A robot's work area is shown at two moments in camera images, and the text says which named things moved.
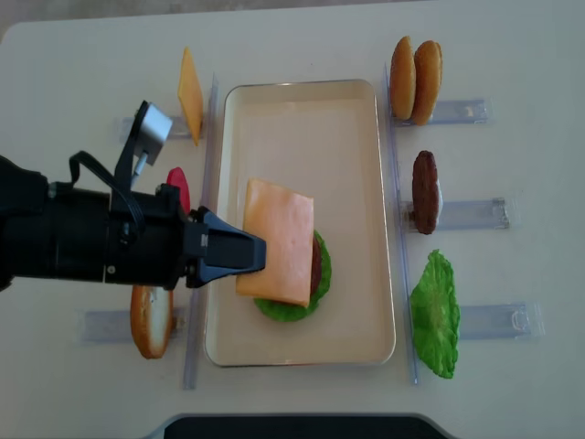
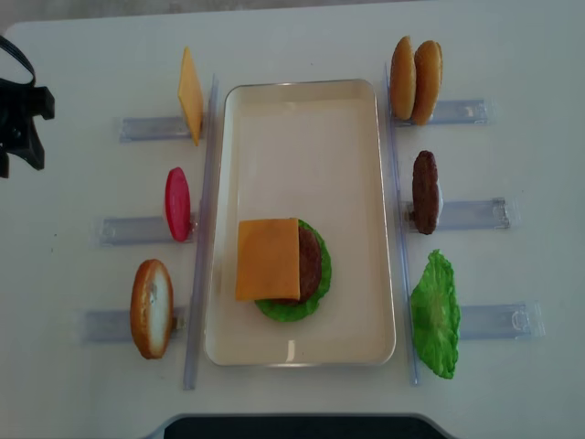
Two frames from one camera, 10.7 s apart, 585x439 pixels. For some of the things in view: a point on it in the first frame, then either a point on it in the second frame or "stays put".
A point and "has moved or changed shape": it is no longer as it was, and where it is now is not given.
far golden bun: x=402 y=80 stays put
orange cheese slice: x=285 y=219 has moved or changed shape
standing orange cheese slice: x=190 y=95 stays put
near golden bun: x=429 y=68 stays put
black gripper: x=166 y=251 to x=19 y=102
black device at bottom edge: x=303 y=425 stays put
